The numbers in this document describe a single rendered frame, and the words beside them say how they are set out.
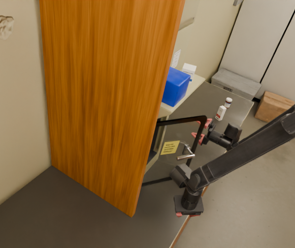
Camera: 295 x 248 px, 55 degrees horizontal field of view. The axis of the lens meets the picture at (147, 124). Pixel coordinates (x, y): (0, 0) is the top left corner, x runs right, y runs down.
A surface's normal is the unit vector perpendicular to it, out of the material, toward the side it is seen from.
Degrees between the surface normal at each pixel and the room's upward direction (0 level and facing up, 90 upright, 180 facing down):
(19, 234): 0
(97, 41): 90
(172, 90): 90
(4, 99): 90
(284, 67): 90
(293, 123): 78
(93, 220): 0
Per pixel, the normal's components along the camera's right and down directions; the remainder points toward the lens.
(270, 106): -0.43, 0.45
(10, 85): 0.84, 0.44
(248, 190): 0.16, -0.76
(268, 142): -0.73, 0.15
